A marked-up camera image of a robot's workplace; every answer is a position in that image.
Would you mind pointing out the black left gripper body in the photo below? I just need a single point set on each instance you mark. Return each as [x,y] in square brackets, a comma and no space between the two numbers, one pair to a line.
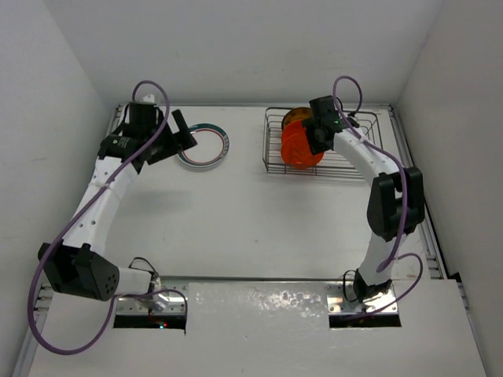
[167,144]

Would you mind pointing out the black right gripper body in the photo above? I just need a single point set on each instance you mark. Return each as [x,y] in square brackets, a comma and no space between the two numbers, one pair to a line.
[313,137]

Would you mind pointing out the white plate dark red rim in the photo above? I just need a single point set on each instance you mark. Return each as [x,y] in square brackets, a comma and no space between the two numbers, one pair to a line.
[211,149]

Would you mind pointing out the orange plastic plate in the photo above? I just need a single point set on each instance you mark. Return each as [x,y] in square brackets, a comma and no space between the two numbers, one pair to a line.
[295,149]

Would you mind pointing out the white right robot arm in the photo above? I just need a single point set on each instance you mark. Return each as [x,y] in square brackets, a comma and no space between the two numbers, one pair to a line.
[396,201]

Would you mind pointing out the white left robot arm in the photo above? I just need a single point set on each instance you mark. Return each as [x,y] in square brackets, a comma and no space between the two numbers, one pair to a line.
[76,264]

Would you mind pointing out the yellow patterned plate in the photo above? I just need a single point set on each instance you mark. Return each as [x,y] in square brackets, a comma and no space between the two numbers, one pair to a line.
[294,114]

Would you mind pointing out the metal wire dish rack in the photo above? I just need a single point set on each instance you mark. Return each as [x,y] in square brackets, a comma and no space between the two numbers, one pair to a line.
[332,165]

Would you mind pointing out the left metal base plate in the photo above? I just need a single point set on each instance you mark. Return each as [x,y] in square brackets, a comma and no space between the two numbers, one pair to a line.
[172,301]

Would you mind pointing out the metal base plate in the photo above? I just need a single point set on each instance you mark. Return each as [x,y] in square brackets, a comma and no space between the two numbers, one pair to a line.
[172,301]
[340,304]

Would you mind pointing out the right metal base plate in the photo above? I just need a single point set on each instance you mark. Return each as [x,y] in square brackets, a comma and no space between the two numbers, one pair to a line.
[340,304]

